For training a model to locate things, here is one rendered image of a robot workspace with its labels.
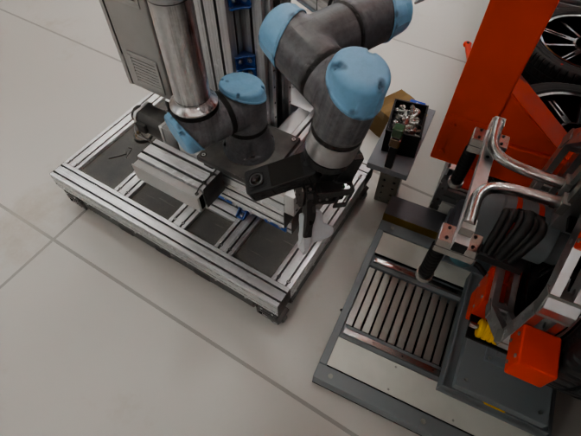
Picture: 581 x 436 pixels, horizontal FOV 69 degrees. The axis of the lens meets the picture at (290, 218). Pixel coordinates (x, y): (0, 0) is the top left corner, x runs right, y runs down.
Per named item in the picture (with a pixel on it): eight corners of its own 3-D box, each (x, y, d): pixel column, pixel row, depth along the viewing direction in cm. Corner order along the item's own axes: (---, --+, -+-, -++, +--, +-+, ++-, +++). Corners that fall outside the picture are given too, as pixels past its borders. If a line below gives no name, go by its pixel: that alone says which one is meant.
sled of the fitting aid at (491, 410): (537, 438, 147) (551, 433, 139) (434, 390, 156) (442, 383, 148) (553, 314, 173) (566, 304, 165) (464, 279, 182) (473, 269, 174)
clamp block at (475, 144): (500, 162, 111) (507, 148, 106) (464, 151, 113) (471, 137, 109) (503, 150, 113) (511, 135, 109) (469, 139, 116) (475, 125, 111)
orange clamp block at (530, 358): (545, 349, 91) (540, 388, 86) (508, 333, 93) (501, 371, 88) (563, 338, 85) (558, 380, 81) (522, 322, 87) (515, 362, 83)
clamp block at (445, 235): (471, 266, 93) (480, 253, 89) (430, 250, 95) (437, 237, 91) (476, 247, 96) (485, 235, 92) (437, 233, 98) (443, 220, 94)
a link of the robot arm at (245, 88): (277, 124, 117) (275, 82, 106) (235, 145, 112) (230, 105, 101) (252, 100, 122) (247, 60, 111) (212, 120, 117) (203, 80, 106)
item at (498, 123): (565, 198, 94) (592, 165, 85) (476, 169, 99) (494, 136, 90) (571, 146, 103) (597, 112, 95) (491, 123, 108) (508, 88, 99)
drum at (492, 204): (545, 279, 105) (576, 250, 93) (458, 246, 110) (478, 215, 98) (552, 236, 112) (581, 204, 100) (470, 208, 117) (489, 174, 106)
